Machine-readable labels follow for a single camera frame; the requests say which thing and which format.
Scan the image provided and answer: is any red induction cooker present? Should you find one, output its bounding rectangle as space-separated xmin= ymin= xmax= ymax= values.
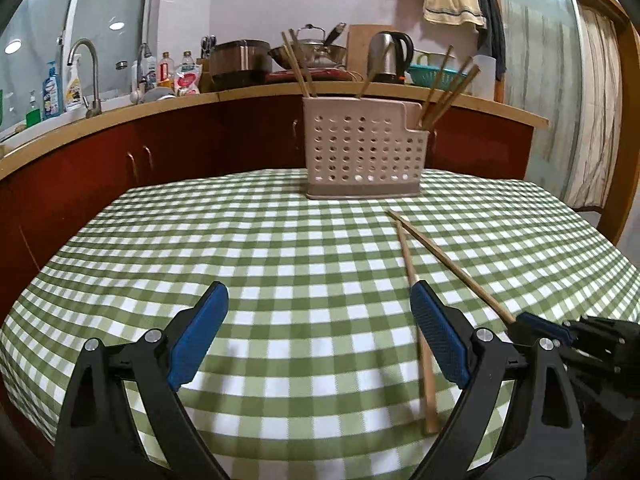
xmin=265 ymin=69 xmax=359 ymax=85

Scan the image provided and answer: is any steel wok lid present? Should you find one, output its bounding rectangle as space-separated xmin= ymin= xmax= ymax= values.
xmin=294 ymin=23 xmax=329 ymax=49

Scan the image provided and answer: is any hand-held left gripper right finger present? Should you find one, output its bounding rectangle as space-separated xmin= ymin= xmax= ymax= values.
xmin=408 ymin=280 xmax=587 ymax=480

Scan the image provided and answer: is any dark hanging cloth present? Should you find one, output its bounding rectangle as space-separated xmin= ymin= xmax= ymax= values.
xmin=475 ymin=0 xmax=507 ymax=82

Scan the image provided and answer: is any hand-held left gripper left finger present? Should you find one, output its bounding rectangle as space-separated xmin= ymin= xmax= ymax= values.
xmin=54 ymin=281 xmax=231 ymax=480

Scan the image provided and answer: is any blue dish soap bottle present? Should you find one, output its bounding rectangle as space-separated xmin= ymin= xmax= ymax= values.
xmin=41 ymin=60 xmax=64 ymax=120

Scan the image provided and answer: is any green checkered tablecloth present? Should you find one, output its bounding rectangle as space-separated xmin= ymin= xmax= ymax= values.
xmin=0 ymin=167 xmax=640 ymax=480

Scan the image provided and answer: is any white spray bottle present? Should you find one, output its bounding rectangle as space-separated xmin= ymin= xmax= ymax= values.
xmin=62 ymin=55 xmax=85 ymax=111

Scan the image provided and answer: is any wooden door frame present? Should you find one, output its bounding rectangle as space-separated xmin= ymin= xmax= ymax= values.
xmin=481 ymin=0 xmax=640 ymax=247

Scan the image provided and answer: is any teal plastic colander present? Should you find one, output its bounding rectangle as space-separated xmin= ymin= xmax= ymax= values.
xmin=405 ymin=62 xmax=468 ymax=87

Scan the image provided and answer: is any steel electric kettle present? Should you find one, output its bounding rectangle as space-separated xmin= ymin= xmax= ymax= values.
xmin=367 ymin=31 xmax=415 ymax=85

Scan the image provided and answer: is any curved metal faucet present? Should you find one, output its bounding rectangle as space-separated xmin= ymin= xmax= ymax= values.
xmin=67 ymin=38 xmax=104 ymax=119

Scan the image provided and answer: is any dark rice cooker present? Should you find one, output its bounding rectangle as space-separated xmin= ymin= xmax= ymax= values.
xmin=208 ymin=39 xmax=274 ymax=87

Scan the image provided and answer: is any green soap bottle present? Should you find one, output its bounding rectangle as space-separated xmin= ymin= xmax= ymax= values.
xmin=25 ymin=91 xmax=44 ymax=129

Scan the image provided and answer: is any steel wok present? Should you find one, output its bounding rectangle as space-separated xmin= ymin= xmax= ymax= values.
xmin=268 ymin=22 xmax=349 ymax=69

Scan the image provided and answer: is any white plastic basin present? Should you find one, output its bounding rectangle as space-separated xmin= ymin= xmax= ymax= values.
xmin=413 ymin=49 xmax=459 ymax=69

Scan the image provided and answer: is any beige perforated plastic utensil holder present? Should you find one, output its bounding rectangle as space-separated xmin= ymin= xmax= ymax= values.
xmin=301 ymin=96 xmax=430 ymax=201

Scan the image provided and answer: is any tan kitchen countertop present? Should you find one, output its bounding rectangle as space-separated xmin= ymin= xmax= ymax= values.
xmin=0 ymin=82 xmax=550 ymax=181

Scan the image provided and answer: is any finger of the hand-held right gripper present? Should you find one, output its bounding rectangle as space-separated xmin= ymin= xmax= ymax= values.
xmin=510 ymin=311 xmax=628 ymax=361
xmin=559 ymin=344 xmax=622 ymax=387

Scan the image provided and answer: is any wooden cutting board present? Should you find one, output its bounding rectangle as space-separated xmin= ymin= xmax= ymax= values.
xmin=346 ymin=24 xmax=396 ymax=75

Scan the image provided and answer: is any striped curtain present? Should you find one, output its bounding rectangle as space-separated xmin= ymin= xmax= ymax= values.
xmin=565 ymin=4 xmax=619 ymax=212

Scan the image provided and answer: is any frosted glass door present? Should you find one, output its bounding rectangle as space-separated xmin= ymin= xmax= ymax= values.
xmin=494 ymin=0 xmax=585 ymax=197

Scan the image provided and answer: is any white translucent container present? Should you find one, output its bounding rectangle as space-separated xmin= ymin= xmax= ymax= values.
xmin=469 ymin=54 xmax=497 ymax=100

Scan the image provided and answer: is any sliding kitchen window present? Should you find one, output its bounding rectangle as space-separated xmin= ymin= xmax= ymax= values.
xmin=0 ymin=0 xmax=162 ymax=147

